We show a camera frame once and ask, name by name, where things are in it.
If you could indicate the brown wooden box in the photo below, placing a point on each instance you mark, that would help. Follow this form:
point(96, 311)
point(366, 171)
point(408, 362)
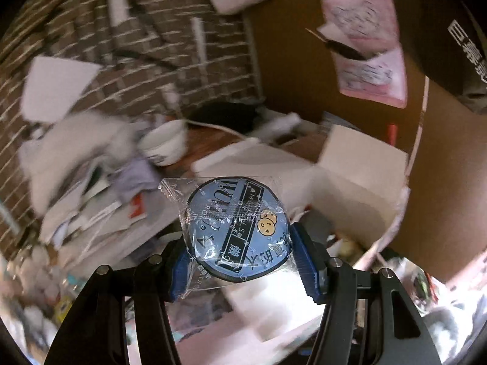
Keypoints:
point(201, 142)

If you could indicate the grey fluffy fur pile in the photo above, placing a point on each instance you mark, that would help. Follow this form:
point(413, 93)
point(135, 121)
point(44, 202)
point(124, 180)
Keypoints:
point(71, 142)

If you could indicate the pink cartoon hanging organizer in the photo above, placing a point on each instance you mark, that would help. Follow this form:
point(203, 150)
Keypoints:
point(372, 66)

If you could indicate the white panda bowl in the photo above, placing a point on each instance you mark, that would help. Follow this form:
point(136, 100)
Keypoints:
point(165, 145)

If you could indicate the purple grey cloth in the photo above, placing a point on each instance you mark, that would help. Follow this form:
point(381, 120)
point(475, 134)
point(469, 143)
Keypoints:
point(134, 177)

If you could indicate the round blue badge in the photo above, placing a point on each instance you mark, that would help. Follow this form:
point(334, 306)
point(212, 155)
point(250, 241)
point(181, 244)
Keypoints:
point(234, 228)

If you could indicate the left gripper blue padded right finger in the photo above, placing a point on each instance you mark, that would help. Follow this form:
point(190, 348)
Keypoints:
point(310, 264)

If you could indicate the stack of books and papers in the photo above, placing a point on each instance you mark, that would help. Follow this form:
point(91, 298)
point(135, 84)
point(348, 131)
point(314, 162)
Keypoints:
point(87, 226)

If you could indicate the white paper sheet on wall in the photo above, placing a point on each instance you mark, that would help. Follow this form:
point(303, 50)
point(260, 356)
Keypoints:
point(53, 86)

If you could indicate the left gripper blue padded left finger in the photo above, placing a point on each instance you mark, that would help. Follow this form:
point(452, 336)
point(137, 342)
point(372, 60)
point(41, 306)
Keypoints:
point(179, 275)

